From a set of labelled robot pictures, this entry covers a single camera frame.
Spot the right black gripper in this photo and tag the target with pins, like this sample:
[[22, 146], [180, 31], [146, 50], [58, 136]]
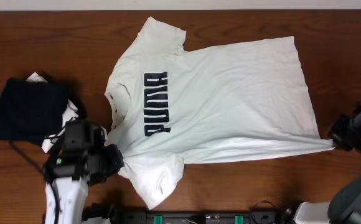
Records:
[[336, 131]]

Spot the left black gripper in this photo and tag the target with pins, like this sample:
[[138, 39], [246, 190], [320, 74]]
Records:
[[112, 158]]

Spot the white Puma t-shirt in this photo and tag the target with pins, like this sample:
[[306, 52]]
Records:
[[170, 107]]

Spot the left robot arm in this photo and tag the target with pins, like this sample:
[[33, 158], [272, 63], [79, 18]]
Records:
[[69, 176]]

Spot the folded black white shirt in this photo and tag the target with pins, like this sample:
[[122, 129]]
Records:
[[69, 114]]

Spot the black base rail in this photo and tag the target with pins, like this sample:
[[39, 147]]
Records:
[[260, 217]]

